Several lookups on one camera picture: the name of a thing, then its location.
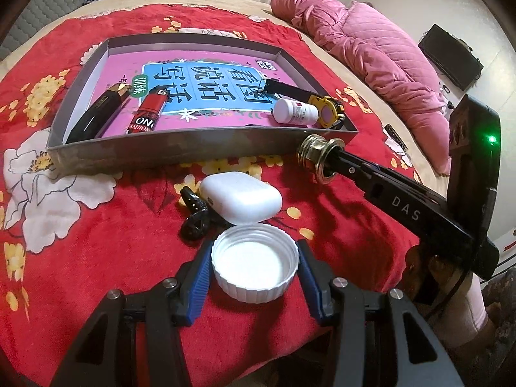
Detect pink book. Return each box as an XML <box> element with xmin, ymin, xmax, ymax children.
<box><xmin>94</xmin><ymin>50</ymin><xmax>319</xmax><ymax>134</ymax></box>

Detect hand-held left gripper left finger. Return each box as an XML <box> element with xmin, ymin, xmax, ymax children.
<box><xmin>50</xmin><ymin>240</ymin><xmax>216</xmax><ymax>387</ymax></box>

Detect grey quilted sofa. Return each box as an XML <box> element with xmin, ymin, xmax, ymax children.
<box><xmin>0</xmin><ymin>0</ymin><xmax>115</xmax><ymax>63</ymax></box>

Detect white earbud case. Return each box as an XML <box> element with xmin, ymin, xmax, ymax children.
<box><xmin>199</xmin><ymin>172</ymin><xmax>283</xmax><ymax>226</ymax></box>

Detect person's right hand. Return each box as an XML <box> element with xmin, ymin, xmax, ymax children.
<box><xmin>405</xmin><ymin>244</ymin><xmax>452</xmax><ymax>305</ymax></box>

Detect black cable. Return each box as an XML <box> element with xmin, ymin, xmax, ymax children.
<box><xmin>423</xmin><ymin>266</ymin><xmax>476</xmax><ymax>319</ymax></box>

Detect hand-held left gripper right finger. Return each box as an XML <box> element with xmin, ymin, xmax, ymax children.
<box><xmin>296</xmin><ymin>239</ymin><xmax>464</xmax><ymax>387</ymax></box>

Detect pink quilt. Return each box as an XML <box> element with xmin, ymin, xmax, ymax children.
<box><xmin>270</xmin><ymin>0</ymin><xmax>454</xmax><ymax>174</ymax></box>

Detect black ear-hook earbud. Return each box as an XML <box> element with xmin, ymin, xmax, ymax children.
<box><xmin>180</xmin><ymin>186</ymin><xmax>208</xmax><ymax>212</ymax></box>
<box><xmin>180</xmin><ymin>210</ymin><xmax>220</xmax><ymax>243</ymax></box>

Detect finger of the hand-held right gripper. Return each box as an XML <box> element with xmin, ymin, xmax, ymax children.
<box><xmin>332</xmin><ymin>160</ymin><xmax>380</xmax><ymax>196</ymax></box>
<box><xmin>338</xmin><ymin>149</ymin><xmax>448</xmax><ymax>204</ymax></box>

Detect grey cardboard tray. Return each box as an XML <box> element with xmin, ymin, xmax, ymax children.
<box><xmin>45</xmin><ymin>34</ymin><xmax>359</xmax><ymax>178</ymax></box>

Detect black and gold bottle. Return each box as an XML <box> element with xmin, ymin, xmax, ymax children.
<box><xmin>64</xmin><ymin>82</ymin><xmax>135</xmax><ymax>145</ymax></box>

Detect brass pipe fitting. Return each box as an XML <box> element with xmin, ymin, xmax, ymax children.
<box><xmin>295</xmin><ymin>135</ymin><xmax>346</xmax><ymax>182</ymax></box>

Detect black television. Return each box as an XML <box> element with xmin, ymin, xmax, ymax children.
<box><xmin>417</xmin><ymin>23</ymin><xmax>484</xmax><ymax>91</ymax></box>

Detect white ribbed bottle cap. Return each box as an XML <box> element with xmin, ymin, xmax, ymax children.
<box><xmin>210</xmin><ymin>223</ymin><xmax>301</xmax><ymax>304</ymax></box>

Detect red lighter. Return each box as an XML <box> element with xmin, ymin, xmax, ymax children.
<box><xmin>126</xmin><ymin>87</ymin><xmax>171</xmax><ymax>134</ymax></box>

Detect person's right forearm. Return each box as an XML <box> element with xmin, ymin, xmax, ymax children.
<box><xmin>439</xmin><ymin>274</ymin><xmax>490</xmax><ymax>349</ymax></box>

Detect red floral blanket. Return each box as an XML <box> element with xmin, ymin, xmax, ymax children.
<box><xmin>0</xmin><ymin>2</ymin><xmax>424</xmax><ymax>387</ymax></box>

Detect dark patterned clothing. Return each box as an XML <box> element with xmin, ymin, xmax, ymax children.
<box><xmin>480</xmin><ymin>266</ymin><xmax>516</xmax><ymax>355</ymax></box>

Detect white pill bottle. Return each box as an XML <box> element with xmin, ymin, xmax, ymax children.
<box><xmin>273</xmin><ymin>97</ymin><xmax>319</xmax><ymax>125</ymax></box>

